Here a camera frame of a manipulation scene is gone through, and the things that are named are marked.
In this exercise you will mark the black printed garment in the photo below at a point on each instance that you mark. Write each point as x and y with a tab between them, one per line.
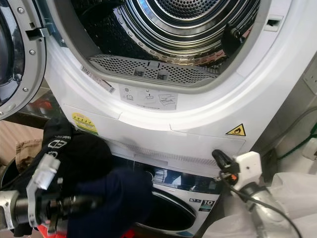
79	148

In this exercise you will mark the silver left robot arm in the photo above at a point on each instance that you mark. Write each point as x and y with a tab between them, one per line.
10	208

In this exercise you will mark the white washing machine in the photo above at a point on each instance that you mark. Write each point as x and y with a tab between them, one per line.
178	183

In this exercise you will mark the yellow flame triangle sticker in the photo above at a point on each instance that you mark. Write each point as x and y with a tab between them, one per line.
237	131

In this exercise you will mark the white tumble dryer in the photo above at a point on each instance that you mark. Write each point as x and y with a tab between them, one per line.
203	114

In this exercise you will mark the black laundry basket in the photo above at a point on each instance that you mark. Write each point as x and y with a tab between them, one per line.
7	176

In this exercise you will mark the khaki garment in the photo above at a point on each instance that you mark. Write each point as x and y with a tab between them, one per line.
27	153

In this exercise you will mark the white plastic bag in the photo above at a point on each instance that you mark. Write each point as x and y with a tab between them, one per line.
297	198

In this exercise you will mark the yellow green warning sticker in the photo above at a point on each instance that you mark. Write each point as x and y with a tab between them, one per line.
84	123

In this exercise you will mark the white instruction sticker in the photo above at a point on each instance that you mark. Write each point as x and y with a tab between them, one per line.
148	97

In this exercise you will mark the white barcode label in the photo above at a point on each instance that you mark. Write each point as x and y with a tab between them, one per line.
98	79

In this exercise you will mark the grey perforated lint filter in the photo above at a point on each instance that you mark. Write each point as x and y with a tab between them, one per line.
129	68

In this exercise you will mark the steel dryer drum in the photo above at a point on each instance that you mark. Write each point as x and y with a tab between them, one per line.
178	29

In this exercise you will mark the round glass dryer door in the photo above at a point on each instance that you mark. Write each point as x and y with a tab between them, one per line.
37	49

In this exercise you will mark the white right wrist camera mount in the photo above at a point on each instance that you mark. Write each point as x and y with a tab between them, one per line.
250	166

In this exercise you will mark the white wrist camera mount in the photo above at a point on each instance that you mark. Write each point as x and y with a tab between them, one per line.
250	166
47	168

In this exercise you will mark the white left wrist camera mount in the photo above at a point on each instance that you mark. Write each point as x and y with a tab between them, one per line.
47	168

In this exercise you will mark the white wall socket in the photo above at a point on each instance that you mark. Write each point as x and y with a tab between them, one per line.
311	79

